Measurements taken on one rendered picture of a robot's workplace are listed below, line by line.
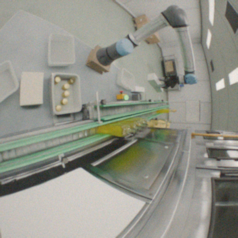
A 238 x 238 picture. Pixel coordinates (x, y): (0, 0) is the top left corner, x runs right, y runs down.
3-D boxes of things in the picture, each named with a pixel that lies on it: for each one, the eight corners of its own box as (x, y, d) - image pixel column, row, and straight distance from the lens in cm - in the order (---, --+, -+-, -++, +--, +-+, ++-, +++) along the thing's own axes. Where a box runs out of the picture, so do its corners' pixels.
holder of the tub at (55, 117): (51, 124, 65) (55, 125, 57) (48, 77, 67) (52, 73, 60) (76, 119, 71) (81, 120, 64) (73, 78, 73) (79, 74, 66)
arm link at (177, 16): (183, 1, 60) (199, 86, 72) (182, 4, 71) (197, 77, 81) (160, 4, 60) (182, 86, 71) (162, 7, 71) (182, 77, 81)
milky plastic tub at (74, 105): (50, 115, 64) (54, 115, 55) (48, 77, 67) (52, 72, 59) (75, 111, 70) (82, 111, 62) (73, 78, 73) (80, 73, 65)
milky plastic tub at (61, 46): (45, 70, 70) (48, 63, 62) (46, 39, 80) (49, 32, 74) (69, 69, 76) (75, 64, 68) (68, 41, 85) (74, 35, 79)
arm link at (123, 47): (104, 48, 73) (120, 39, 66) (114, 42, 84) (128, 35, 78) (113, 62, 74) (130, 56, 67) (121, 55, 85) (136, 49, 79)
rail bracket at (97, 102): (89, 123, 60) (104, 124, 50) (87, 93, 60) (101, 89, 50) (93, 122, 62) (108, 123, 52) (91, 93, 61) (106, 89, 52)
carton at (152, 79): (147, 74, 89) (154, 72, 88) (157, 87, 109) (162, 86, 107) (147, 80, 86) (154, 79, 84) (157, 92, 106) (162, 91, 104)
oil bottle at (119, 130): (97, 132, 65) (126, 138, 50) (96, 123, 64) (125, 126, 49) (104, 130, 68) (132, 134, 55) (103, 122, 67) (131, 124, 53)
